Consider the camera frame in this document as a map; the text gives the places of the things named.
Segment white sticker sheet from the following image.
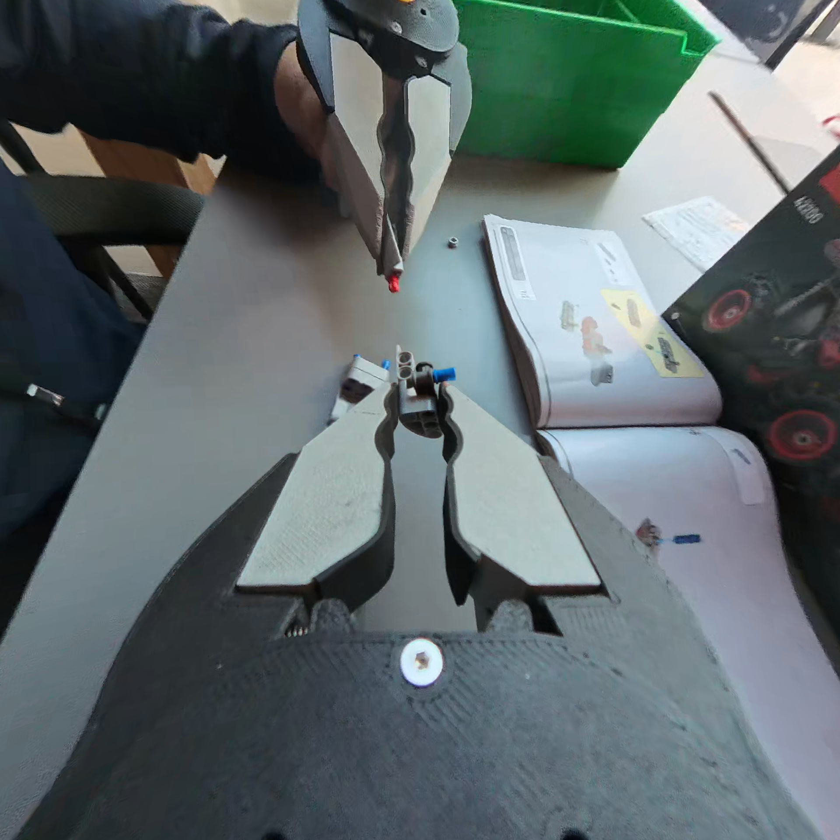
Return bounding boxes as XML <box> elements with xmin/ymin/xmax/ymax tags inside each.
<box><xmin>642</xmin><ymin>196</ymin><xmax>752</xmax><ymax>273</ymax></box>

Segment open lego instruction booklet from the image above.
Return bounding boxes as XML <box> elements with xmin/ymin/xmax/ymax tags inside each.
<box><xmin>481</xmin><ymin>213</ymin><xmax>840</xmax><ymax>840</ymax></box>

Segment black chair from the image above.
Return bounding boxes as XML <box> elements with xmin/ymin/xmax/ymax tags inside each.
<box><xmin>0</xmin><ymin>121</ymin><xmax>206</xmax><ymax>322</ymax></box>

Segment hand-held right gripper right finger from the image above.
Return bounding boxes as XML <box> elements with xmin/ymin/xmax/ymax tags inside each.
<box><xmin>438</xmin><ymin>384</ymin><xmax>603</xmax><ymax>631</ymax></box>

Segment person's left hand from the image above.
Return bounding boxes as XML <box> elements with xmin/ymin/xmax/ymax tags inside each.
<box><xmin>274</xmin><ymin>26</ymin><xmax>342</xmax><ymax>191</ymax></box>

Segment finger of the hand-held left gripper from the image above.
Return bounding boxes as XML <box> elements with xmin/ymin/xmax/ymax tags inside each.
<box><xmin>395</xmin><ymin>45</ymin><xmax>473</xmax><ymax>265</ymax></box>
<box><xmin>298</xmin><ymin>0</ymin><xmax>404</xmax><ymax>278</ymax></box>

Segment person's dark blue clothing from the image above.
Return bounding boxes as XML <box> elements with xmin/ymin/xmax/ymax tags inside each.
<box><xmin>0</xmin><ymin>164</ymin><xmax>147</xmax><ymax>631</ymax></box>

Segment person's left forearm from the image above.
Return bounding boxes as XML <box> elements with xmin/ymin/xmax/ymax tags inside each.
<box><xmin>0</xmin><ymin>0</ymin><xmax>322</xmax><ymax>188</ymax></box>

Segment black lego set box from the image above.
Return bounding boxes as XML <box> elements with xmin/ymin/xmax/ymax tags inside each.
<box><xmin>661</xmin><ymin>144</ymin><xmax>840</xmax><ymax>651</ymax></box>

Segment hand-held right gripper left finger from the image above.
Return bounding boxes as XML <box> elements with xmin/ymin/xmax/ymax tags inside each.
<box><xmin>236</xmin><ymin>384</ymin><xmax>400</xmax><ymax>611</ymax></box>

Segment dark grey lego assembly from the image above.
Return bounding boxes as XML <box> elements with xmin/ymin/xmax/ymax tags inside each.
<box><xmin>392</xmin><ymin>344</ymin><xmax>457</xmax><ymax>439</ymax></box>

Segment light grey lego assembly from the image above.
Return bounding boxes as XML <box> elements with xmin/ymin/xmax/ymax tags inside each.
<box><xmin>328</xmin><ymin>354</ymin><xmax>393</xmax><ymax>424</ymax></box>

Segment green plastic bin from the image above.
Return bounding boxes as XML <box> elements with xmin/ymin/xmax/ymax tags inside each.
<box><xmin>453</xmin><ymin>0</ymin><xmax>723</xmax><ymax>170</ymax></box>

